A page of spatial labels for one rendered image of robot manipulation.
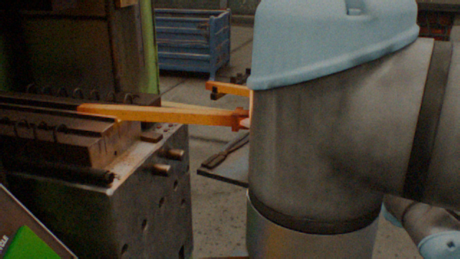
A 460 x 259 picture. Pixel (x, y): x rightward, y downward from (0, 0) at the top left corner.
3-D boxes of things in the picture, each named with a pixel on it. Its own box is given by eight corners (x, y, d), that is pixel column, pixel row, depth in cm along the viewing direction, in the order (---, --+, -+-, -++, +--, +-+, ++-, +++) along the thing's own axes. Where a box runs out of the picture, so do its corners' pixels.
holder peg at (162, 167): (173, 173, 88) (172, 163, 87) (168, 179, 86) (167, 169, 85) (157, 171, 89) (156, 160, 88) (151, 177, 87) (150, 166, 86)
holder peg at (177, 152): (186, 158, 95) (185, 148, 94) (182, 163, 93) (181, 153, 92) (170, 156, 96) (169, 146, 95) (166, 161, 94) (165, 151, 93)
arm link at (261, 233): (221, 202, 22) (289, 149, 28) (221, 266, 24) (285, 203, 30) (353, 257, 18) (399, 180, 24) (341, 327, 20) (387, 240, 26)
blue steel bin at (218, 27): (232, 64, 515) (233, 8, 486) (214, 82, 445) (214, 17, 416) (148, 59, 543) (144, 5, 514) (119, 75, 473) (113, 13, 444)
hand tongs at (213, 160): (279, 111, 176) (279, 108, 175) (288, 112, 174) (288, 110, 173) (200, 166, 129) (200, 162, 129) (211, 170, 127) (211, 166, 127)
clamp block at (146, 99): (163, 117, 104) (162, 93, 101) (149, 129, 96) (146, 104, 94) (123, 112, 107) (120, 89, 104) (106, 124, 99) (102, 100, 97)
